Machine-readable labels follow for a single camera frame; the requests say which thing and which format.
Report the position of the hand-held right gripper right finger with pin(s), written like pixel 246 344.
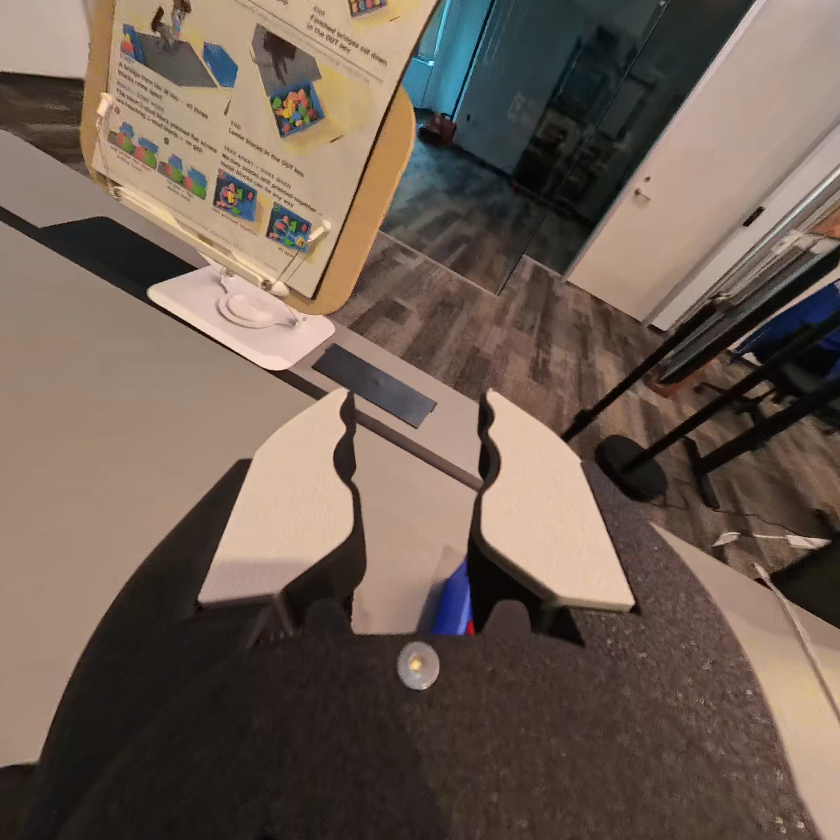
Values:
pixel 544 518

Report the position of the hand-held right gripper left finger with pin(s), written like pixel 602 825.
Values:
pixel 289 518

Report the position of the blue plastic bin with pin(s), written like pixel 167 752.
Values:
pixel 453 597

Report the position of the dark metal desk plate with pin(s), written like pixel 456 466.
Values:
pixel 374 387

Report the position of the adjacent grey desk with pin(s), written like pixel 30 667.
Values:
pixel 741 610

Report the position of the black stand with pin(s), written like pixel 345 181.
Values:
pixel 630 466

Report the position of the white stand base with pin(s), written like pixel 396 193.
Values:
pixel 262 341

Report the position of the white power strip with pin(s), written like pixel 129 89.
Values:
pixel 774 539

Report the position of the blue cloth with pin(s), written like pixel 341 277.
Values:
pixel 800 321

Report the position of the instruction sheet on board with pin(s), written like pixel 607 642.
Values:
pixel 374 197

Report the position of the white door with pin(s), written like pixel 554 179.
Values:
pixel 689 164

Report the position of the red floor object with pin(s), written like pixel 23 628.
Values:
pixel 438 128

